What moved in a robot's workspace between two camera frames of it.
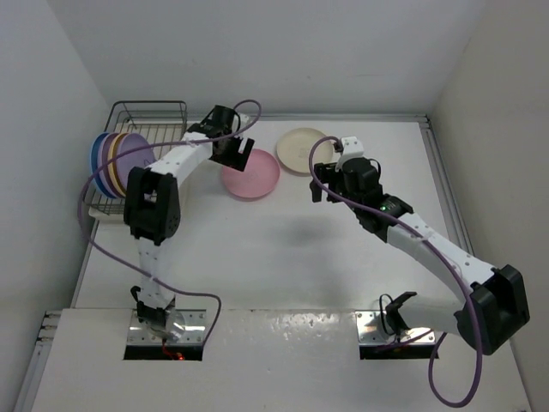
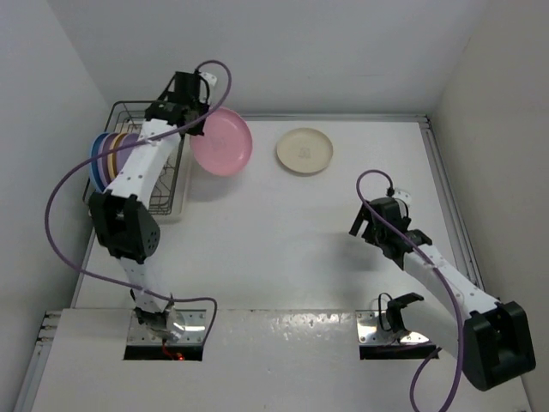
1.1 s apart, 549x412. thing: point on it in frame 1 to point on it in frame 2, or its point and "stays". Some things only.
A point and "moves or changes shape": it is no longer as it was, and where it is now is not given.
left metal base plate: [184, 327] stays
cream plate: [293, 150] stays
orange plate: [112, 170] stays
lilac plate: [102, 160] stays
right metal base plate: [370, 330] stays
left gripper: [235, 159] to [195, 129]
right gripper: [326, 173] to [360, 217]
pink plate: [259, 178] moves or changes shape
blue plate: [94, 160] stays
